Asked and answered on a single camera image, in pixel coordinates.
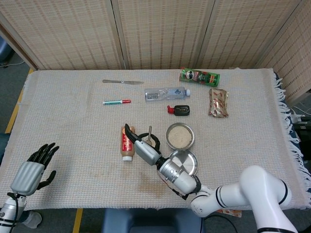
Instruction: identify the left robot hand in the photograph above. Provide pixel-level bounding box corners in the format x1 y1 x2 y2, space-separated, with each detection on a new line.
11 142 60 196

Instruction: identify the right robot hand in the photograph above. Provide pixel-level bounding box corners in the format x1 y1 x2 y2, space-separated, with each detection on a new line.
124 123 163 166

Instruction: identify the metal spoon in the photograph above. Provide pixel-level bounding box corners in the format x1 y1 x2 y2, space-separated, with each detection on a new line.
144 125 154 144

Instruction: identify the white paper cup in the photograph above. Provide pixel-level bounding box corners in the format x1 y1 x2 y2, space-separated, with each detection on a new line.
142 135 158 148

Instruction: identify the metal bowl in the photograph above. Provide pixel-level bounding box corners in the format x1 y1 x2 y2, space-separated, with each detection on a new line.
165 122 195 150

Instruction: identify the brown sauce bottle red label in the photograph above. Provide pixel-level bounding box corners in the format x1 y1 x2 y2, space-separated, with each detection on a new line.
120 125 136 163

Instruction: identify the empty metal plate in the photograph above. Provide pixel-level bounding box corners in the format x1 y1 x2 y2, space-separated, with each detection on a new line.
168 149 199 176

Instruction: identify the grey rounded lump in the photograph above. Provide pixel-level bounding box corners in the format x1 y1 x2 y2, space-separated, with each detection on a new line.
23 210 43 229

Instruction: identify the black bottle red cap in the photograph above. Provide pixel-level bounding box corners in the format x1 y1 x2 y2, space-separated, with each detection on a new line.
166 104 190 117

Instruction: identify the clear plastic water bottle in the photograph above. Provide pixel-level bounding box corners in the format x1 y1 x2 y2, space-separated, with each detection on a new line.
144 87 191 102

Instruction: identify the white waffle tablecloth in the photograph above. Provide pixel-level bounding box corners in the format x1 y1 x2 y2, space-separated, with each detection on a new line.
0 67 311 211

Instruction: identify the metal table knife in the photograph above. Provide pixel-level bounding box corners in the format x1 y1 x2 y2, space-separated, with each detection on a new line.
102 79 144 85

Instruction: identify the gold snack packet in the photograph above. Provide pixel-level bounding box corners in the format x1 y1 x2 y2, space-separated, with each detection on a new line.
207 87 230 119

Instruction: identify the green chips can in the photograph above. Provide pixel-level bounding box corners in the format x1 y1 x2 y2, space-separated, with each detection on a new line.
179 67 221 88

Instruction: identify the orange printed paper bag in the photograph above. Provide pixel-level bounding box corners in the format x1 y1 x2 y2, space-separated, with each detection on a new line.
216 208 244 218

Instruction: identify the bamboo folding screen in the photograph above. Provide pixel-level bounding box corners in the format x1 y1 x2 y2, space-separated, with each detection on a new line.
0 0 311 105

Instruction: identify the blue grey chair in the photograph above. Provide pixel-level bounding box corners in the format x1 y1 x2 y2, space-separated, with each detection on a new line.
0 35 13 64

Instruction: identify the black box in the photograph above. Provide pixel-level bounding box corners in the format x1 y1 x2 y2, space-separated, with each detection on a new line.
291 116 311 148

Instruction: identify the black cable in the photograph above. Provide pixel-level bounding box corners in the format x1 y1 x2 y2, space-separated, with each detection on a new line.
202 213 239 233

